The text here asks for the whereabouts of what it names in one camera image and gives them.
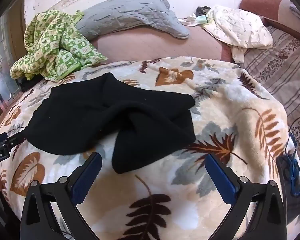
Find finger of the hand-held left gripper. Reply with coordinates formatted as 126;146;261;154
7;131;27;147

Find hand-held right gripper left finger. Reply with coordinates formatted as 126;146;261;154
20;152;103;240

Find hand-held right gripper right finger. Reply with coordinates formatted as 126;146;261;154
205;154;288;240

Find black pants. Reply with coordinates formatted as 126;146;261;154
25;72;197;174

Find black flat device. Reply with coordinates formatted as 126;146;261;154
276;155;300;205

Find patterned glass window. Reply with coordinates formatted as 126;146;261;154
0;15;23;110

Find leaf print fleece blanket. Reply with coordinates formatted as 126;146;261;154
0;56;300;240

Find green checked blanket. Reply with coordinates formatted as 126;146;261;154
10;9;108;82

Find striped floral bed sheet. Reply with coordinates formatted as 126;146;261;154
241;26;300;160

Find pink mattress cover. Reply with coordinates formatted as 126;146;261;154
90;25;233;63

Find white floral pillow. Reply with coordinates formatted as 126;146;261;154
202;4;273;64

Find pale teal cloth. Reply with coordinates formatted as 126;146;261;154
182;14;212;28

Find dark crumpled cloth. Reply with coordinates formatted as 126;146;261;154
195;6;212;17

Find grey quilted pillow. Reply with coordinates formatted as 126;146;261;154
75;0;190;40

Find black cable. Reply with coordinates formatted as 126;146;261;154
288;115;300;155

